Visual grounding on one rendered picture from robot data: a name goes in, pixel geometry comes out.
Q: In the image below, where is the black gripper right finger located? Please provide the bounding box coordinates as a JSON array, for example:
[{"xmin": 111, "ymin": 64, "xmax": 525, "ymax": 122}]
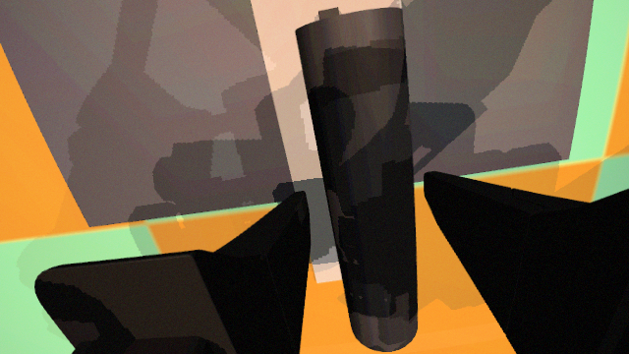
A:
[{"xmin": 424, "ymin": 171, "xmax": 629, "ymax": 354}]

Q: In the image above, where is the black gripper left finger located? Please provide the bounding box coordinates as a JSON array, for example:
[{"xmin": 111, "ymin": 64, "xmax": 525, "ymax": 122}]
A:
[{"xmin": 34, "ymin": 191, "xmax": 311, "ymax": 354}]

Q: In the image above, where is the dark grey rectangular mat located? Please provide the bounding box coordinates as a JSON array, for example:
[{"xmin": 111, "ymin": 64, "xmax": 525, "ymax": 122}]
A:
[{"xmin": 0, "ymin": 0, "xmax": 593, "ymax": 226}]

